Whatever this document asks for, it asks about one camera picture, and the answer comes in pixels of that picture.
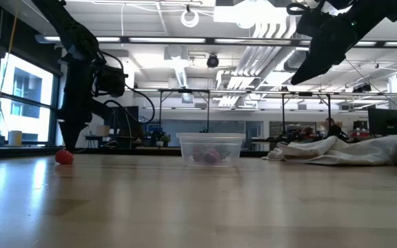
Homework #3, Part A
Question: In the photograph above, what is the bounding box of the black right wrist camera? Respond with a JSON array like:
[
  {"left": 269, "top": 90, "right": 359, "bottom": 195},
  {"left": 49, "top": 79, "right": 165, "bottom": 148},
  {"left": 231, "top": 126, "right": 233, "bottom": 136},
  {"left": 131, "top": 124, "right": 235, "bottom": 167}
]
[{"left": 298, "top": 6, "right": 329, "bottom": 41}]

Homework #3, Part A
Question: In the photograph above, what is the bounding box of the clear plastic tupperware container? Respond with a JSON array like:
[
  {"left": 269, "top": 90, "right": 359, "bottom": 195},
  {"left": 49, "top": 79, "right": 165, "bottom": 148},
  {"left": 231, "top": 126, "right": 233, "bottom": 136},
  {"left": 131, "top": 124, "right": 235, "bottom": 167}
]
[{"left": 176, "top": 132, "right": 247, "bottom": 169}]

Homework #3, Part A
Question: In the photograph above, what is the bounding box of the person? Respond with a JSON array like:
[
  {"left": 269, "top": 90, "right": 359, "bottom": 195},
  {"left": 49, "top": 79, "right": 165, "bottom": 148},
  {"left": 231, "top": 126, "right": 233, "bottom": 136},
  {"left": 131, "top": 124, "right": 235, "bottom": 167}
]
[{"left": 324, "top": 117, "right": 347, "bottom": 141}]

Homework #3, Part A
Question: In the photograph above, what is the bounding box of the black aluminium table frame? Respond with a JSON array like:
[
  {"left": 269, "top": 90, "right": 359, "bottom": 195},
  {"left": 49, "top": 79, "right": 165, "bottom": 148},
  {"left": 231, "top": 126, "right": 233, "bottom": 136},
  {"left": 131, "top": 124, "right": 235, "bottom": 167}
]
[{"left": 0, "top": 144, "right": 397, "bottom": 166}]

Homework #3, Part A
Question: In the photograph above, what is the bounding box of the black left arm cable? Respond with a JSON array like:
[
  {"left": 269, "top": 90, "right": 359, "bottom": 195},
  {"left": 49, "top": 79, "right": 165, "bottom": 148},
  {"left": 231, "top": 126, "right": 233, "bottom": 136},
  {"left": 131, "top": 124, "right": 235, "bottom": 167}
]
[{"left": 96, "top": 50, "right": 156, "bottom": 125}]

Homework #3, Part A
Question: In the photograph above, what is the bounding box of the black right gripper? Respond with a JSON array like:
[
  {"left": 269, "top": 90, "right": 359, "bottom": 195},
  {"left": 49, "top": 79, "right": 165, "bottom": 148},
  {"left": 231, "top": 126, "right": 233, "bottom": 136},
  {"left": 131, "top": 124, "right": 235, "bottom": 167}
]
[{"left": 289, "top": 8, "right": 368, "bottom": 86}]

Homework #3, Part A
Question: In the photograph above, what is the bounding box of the overhead LED light bar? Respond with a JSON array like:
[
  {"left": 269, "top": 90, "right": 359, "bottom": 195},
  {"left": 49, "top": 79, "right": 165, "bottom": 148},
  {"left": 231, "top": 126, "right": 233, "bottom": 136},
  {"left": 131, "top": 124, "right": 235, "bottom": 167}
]
[{"left": 34, "top": 34, "right": 397, "bottom": 48}]

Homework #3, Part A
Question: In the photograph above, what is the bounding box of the dark right gripper cable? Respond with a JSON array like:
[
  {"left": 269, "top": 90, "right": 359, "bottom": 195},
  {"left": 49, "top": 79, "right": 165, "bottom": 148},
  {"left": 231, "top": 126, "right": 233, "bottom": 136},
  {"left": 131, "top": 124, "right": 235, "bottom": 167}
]
[{"left": 286, "top": 1, "right": 312, "bottom": 17}]

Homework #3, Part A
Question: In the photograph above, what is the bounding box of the large window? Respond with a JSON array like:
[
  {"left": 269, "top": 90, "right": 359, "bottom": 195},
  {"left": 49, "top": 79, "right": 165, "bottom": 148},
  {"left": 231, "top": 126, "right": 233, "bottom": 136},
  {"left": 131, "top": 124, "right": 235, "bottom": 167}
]
[{"left": 0, "top": 51, "right": 61, "bottom": 147}]

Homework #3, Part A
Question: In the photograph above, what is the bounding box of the white cup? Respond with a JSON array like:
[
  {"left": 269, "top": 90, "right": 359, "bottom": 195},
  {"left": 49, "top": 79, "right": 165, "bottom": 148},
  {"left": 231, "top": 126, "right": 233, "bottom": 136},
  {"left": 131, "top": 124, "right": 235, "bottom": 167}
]
[{"left": 8, "top": 130, "right": 23, "bottom": 147}]

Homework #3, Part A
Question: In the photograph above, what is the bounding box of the silver ventilation duct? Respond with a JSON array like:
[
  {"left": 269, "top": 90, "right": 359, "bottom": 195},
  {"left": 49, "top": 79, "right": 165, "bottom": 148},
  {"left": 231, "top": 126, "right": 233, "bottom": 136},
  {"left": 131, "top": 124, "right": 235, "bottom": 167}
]
[{"left": 283, "top": 0, "right": 380, "bottom": 72}]

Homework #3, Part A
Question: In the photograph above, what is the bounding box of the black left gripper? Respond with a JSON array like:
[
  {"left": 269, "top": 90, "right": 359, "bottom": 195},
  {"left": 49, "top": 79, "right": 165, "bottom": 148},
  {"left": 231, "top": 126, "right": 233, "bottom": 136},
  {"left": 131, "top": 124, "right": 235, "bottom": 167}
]
[{"left": 59, "top": 61, "right": 94, "bottom": 152}]

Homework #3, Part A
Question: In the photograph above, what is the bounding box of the white coiled ceiling cable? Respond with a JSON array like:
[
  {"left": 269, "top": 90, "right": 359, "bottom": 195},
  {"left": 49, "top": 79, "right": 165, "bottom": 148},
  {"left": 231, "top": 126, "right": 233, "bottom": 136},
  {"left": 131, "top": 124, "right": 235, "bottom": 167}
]
[{"left": 180, "top": 8, "right": 200, "bottom": 28}]

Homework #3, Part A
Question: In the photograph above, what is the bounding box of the black background gantry frame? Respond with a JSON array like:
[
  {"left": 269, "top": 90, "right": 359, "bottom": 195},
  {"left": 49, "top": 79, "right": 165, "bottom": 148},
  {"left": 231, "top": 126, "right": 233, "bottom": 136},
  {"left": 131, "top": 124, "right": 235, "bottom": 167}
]
[
  {"left": 158, "top": 88, "right": 212, "bottom": 137},
  {"left": 281, "top": 91, "right": 333, "bottom": 137}
]

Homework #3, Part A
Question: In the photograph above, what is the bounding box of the black computer monitor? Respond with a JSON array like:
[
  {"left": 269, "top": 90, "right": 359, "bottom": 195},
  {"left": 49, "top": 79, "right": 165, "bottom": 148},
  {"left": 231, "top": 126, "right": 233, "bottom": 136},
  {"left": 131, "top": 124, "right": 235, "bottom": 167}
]
[
  {"left": 114, "top": 105, "right": 140, "bottom": 130},
  {"left": 367, "top": 107, "right": 397, "bottom": 137}
]

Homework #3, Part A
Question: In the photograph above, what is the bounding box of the black ceiling spotlight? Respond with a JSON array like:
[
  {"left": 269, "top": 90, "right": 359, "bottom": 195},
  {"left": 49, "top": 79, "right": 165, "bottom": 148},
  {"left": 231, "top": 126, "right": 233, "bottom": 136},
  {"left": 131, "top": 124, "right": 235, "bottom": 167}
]
[{"left": 206, "top": 53, "right": 220, "bottom": 69}]

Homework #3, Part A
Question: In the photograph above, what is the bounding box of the white checked cloth towel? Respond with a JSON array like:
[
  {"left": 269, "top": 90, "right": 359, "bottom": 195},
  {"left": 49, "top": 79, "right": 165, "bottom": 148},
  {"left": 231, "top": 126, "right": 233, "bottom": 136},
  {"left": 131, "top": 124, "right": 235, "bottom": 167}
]
[{"left": 262, "top": 133, "right": 397, "bottom": 167}]

